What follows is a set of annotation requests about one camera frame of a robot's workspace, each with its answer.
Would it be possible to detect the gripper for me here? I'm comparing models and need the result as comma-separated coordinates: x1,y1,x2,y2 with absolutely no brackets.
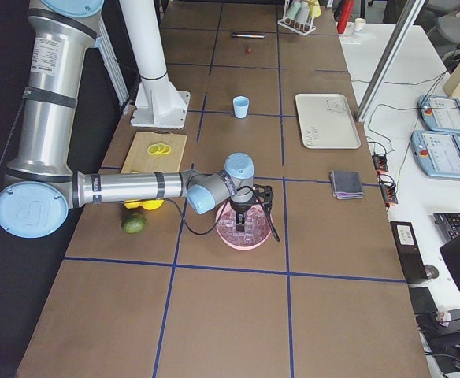
230,195,254,232

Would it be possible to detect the light blue cup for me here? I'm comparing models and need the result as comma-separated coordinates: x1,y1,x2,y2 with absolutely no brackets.
232,95,250,119

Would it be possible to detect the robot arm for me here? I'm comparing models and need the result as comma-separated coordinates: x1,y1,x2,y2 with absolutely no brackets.
0,1,256,239

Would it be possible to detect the ice cubes pile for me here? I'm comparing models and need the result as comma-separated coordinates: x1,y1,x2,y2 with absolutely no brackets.
219,207,269,244

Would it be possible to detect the white-grey cup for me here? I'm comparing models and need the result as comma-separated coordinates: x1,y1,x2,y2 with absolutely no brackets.
295,1,310,24

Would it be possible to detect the mint green cup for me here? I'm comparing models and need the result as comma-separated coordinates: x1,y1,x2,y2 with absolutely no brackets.
285,0,302,21

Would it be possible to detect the yellow cup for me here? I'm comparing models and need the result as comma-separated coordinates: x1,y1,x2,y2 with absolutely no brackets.
307,0,321,19

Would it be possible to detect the pink bowl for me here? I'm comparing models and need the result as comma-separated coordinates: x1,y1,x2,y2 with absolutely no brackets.
215,200,273,251

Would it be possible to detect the yellow lemon far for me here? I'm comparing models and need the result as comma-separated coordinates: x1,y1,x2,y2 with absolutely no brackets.
140,199,164,211

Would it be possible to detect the yellow lemon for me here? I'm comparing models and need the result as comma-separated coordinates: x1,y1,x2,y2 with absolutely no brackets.
124,201,143,209
140,199,164,211

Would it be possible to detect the green lime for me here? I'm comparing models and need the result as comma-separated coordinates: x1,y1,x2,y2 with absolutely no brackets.
121,213,147,234

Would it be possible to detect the grey folded cloth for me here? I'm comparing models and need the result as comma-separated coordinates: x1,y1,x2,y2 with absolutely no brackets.
330,171,364,200

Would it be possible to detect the yellow lemon near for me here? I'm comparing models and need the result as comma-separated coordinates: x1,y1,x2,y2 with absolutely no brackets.
124,201,143,209

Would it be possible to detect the wooden cutting board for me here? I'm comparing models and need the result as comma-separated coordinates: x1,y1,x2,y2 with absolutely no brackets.
121,132,187,173

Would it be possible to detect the cream bear tray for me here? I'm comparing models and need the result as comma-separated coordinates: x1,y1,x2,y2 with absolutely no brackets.
295,94,361,150

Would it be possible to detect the black box white label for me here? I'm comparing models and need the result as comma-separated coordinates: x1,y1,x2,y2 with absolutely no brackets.
390,221,428,284

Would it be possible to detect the steel muddler black tip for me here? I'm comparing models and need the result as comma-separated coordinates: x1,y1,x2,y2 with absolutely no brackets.
231,31,265,39

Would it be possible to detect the black computer mouse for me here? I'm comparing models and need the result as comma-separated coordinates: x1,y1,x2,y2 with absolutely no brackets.
424,264,440,280

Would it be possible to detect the black keyboard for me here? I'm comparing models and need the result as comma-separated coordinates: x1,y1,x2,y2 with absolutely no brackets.
433,213,460,241

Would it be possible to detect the blue teach pendant near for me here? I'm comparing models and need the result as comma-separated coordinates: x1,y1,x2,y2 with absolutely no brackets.
411,131,460,180

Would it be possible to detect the blue teach pendant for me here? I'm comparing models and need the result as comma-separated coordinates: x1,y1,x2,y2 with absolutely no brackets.
417,94,460,136
411,131,460,180

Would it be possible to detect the blue teach pendant far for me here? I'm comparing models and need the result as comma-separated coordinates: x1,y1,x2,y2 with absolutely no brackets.
417,94,460,136

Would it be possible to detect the red cylinder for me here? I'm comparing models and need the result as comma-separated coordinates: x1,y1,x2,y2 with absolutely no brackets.
337,0,354,35

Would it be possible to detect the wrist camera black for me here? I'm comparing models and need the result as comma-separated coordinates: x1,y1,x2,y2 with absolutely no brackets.
253,184,273,207

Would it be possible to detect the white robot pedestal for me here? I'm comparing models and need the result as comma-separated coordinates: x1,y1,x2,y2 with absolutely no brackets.
120,0,190,129

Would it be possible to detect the white wire cup rack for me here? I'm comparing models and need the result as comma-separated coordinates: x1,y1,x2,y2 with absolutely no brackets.
277,1,317,36

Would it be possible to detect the aluminium frame post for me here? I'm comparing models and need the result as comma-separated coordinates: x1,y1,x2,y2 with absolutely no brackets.
355,0,426,123

